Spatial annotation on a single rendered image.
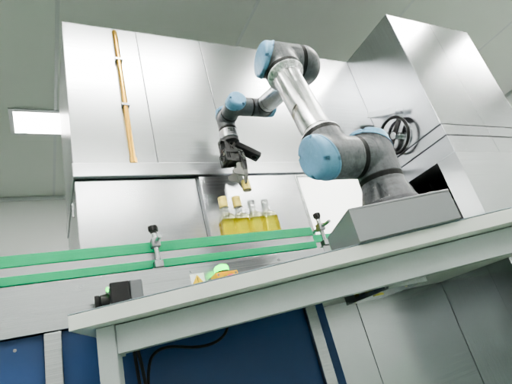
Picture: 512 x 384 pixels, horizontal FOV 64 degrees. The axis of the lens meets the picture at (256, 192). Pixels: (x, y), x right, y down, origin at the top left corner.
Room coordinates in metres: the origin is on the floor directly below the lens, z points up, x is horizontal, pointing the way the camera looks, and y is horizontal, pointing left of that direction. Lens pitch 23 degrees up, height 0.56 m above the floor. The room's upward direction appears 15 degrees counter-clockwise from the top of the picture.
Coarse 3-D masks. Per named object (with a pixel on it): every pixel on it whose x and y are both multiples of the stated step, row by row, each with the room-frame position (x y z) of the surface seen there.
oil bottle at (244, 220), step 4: (240, 212) 1.44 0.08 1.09; (236, 216) 1.42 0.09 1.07; (240, 216) 1.42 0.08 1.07; (244, 216) 1.43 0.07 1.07; (248, 216) 1.44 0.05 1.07; (240, 220) 1.42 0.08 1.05; (244, 220) 1.43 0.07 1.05; (248, 220) 1.44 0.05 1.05; (240, 224) 1.42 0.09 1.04; (244, 224) 1.42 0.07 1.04; (248, 224) 1.43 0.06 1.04; (240, 228) 1.42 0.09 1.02; (244, 228) 1.42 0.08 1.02; (248, 228) 1.43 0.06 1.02; (252, 228) 1.44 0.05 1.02; (240, 232) 1.42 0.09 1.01; (244, 232) 1.42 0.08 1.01; (248, 232) 1.43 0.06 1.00
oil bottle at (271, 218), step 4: (264, 212) 1.48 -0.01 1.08; (268, 212) 1.48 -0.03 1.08; (272, 212) 1.49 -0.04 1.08; (264, 216) 1.48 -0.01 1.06; (268, 216) 1.48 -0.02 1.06; (272, 216) 1.48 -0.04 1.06; (276, 216) 1.49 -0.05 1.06; (268, 220) 1.47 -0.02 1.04; (272, 220) 1.48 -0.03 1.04; (276, 220) 1.49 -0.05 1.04; (268, 224) 1.47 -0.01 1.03; (272, 224) 1.48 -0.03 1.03; (276, 224) 1.49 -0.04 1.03; (268, 228) 1.47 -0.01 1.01; (272, 228) 1.48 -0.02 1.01; (276, 228) 1.49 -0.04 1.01; (280, 228) 1.50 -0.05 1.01
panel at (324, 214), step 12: (300, 180) 1.77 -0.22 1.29; (312, 180) 1.80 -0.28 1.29; (336, 180) 1.88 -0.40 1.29; (348, 180) 1.91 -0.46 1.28; (312, 192) 1.79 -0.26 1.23; (324, 192) 1.83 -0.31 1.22; (336, 192) 1.86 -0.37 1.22; (348, 192) 1.90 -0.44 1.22; (360, 192) 1.94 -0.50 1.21; (312, 204) 1.78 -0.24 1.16; (324, 204) 1.81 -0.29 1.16; (336, 204) 1.85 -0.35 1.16; (348, 204) 1.89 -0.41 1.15; (360, 204) 1.92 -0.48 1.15; (312, 216) 1.77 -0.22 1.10; (324, 216) 1.80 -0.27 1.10; (336, 216) 1.84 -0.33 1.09
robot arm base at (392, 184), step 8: (392, 168) 0.98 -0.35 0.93; (368, 176) 0.99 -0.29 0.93; (376, 176) 0.98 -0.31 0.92; (384, 176) 0.98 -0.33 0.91; (392, 176) 0.98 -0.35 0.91; (400, 176) 0.99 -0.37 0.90; (360, 184) 1.03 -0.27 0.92; (368, 184) 1.00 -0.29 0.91; (376, 184) 0.98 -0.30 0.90; (384, 184) 0.97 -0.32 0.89; (392, 184) 0.97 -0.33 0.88; (400, 184) 0.97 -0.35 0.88; (408, 184) 0.99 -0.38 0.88; (368, 192) 1.00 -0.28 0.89; (376, 192) 0.99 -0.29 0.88; (384, 192) 0.97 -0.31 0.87; (392, 192) 0.96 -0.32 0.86; (400, 192) 0.96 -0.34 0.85; (408, 192) 0.97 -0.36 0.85; (416, 192) 0.99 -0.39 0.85; (368, 200) 1.00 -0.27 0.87; (376, 200) 0.98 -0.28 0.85; (384, 200) 0.97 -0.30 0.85
